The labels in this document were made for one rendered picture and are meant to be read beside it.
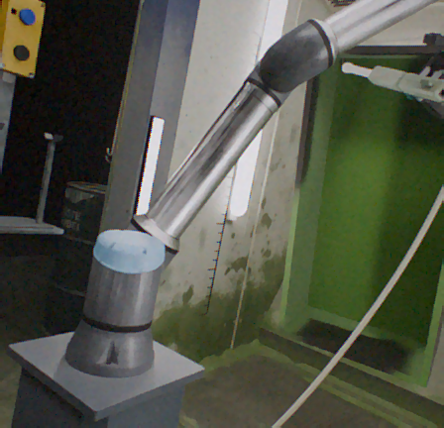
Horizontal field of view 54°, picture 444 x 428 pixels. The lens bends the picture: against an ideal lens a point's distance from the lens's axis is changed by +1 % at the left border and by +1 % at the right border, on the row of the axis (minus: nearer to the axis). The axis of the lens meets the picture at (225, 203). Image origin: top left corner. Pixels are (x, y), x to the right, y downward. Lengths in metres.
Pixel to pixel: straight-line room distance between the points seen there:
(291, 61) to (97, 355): 0.74
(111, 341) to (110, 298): 0.09
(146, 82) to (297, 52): 0.99
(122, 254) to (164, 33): 1.18
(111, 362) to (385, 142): 1.49
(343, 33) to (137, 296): 0.72
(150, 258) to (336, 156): 1.34
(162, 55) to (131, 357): 1.27
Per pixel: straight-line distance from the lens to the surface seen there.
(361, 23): 1.08
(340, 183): 2.10
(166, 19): 1.92
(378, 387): 2.75
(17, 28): 1.71
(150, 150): 1.83
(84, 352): 0.98
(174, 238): 1.11
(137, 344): 0.98
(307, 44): 1.02
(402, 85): 1.35
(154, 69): 1.88
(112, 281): 0.93
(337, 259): 2.17
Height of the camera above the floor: 1.07
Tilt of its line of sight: 3 degrees down
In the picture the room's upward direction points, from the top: 11 degrees clockwise
